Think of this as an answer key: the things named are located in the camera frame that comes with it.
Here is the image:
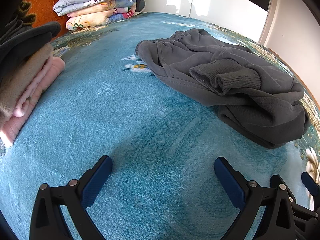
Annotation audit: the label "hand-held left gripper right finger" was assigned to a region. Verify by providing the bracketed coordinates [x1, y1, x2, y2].
[214, 156, 297, 240]

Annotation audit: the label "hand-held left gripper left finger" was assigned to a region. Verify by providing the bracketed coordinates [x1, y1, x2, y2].
[29, 155, 113, 240]

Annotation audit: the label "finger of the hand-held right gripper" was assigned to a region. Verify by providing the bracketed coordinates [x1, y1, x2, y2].
[301, 171, 320, 198]
[270, 175, 296, 202]

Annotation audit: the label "dark grey sweatpants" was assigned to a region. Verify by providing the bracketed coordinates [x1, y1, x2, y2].
[135, 28, 312, 149]

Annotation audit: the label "stack of folded clothes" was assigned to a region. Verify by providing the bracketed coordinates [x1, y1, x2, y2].
[0, 56, 66, 147]

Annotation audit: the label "blue floral plush blanket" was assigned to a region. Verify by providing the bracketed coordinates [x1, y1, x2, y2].
[0, 11, 320, 240]

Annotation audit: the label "tan fleece folded garment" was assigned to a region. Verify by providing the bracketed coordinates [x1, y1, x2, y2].
[0, 43, 54, 126]

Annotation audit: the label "dark charcoal folded garment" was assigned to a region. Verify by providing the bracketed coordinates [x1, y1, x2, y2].
[0, 21, 62, 82]

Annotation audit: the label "cream floral folded quilt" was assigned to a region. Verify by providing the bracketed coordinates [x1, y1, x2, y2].
[65, 1, 137, 31]

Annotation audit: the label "grey folded garment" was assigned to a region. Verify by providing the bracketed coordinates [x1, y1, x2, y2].
[0, 17, 28, 46]

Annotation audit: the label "glossy white wardrobe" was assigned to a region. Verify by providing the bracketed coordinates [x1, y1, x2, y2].
[142, 0, 273, 43]

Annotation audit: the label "olive green knitted garment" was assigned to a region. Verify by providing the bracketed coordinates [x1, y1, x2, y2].
[17, 1, 37, 27]

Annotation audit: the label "blue floral folded quilt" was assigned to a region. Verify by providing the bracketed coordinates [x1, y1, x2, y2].
[82, 0, 137, 10]

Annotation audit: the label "light wooden door frame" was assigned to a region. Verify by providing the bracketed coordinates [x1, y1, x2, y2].
[257, 0, 278, 47]

